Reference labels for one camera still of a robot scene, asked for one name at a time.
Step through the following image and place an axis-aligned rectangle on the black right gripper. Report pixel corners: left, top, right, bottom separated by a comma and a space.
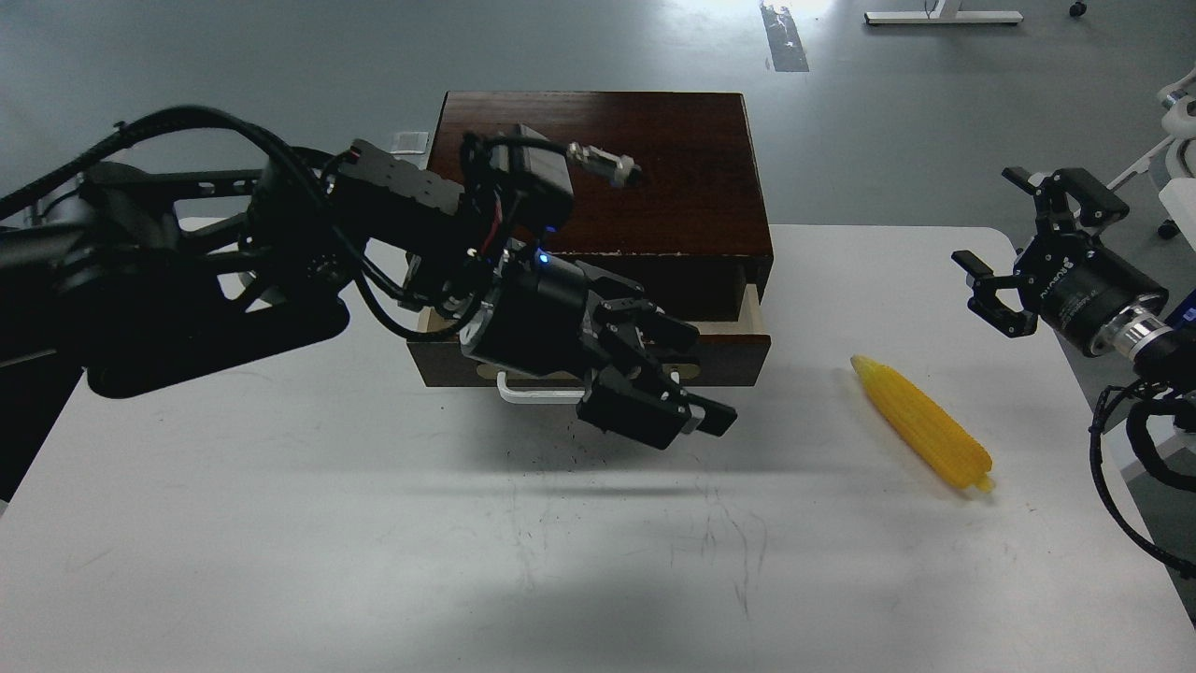
952, 167, 1168, 357

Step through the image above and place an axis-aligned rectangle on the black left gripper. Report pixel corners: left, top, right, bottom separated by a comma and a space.
460, 252, 738, 449

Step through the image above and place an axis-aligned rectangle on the yellow corn cob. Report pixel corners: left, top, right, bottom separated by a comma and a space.
849, 354, 995, 494

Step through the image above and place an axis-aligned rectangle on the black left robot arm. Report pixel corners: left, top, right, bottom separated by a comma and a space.
4, 104, 736, 502

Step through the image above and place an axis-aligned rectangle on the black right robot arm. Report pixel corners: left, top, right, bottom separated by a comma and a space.
951, 166, 1195, 394

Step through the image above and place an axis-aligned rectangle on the dark wooden drawer cabinet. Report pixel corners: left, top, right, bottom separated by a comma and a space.
408, 91, 775, 323

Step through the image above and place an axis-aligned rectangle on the white desk leg base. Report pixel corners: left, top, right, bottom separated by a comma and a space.
864, 1, 1024, 26

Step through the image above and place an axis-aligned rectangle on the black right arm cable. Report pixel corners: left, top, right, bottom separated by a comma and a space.
1087, 381, 1196, 579

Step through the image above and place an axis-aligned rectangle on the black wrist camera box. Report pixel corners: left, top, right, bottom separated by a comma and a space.
463, 123, 643, 235

